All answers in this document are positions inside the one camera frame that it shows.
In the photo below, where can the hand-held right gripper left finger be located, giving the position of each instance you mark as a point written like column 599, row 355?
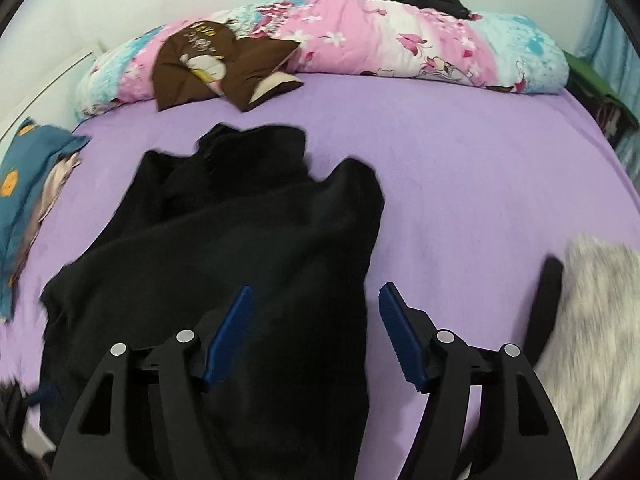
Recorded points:
column 230, row 335

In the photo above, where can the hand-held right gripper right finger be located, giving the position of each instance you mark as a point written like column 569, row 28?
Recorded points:
column 400, row 335

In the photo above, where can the white knit sweater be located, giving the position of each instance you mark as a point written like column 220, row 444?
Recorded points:
column 590, row 335

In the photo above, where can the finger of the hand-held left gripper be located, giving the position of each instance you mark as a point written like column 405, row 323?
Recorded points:
column 44, row 394

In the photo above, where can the blue pillow with orange print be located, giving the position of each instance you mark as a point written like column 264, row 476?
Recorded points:
column 30, row 160

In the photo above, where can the green cloth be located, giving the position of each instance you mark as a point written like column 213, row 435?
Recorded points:
column 585, row 75

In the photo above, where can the pink floral quilt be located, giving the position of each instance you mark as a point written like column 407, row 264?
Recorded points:
column 400, row 35

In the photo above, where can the black fleece jacket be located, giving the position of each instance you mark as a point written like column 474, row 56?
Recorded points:
column 250, row 240

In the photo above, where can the black crumpled cloth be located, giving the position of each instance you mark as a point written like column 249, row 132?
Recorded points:
column 435, row 2

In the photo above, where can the light blue curtain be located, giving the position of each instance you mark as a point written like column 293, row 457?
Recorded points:
column 615, row 45

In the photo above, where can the white headboard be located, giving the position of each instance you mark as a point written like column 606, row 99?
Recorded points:
column 65, row 75

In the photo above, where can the purple bed sheet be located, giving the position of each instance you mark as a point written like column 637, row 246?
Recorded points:
column 475, row 185

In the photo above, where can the brown printed garment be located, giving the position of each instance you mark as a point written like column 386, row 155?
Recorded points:
column 185, row 80

